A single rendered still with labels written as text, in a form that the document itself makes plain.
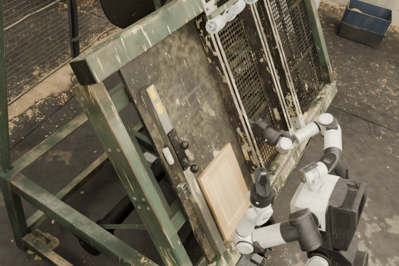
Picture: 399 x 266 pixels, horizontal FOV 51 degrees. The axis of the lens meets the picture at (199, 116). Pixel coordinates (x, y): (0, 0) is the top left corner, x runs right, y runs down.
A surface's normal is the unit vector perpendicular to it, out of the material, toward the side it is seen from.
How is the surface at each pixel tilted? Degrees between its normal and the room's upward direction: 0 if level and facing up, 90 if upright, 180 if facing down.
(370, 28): 90
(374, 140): 0
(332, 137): 26
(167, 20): 56
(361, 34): 90
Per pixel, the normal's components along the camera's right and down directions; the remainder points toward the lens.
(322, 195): -0.20, -0.85
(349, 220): -0.51, 0.52
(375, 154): 0.15, -0.73
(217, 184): 0.79, -0.04
